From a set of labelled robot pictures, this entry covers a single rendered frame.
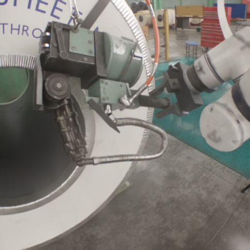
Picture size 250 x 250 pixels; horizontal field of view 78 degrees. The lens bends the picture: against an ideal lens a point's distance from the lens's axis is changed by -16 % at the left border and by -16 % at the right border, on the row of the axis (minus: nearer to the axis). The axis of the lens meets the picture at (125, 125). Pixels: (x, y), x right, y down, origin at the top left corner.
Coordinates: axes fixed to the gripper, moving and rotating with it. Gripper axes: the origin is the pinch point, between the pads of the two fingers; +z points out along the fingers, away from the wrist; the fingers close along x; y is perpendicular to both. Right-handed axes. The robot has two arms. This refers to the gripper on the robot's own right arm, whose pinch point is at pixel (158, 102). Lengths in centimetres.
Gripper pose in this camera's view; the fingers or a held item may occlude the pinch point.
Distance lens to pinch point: 57.5
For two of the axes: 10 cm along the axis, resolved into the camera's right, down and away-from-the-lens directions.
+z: -5.7, 3.5, 7.5
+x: 2.1, 9.4, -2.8
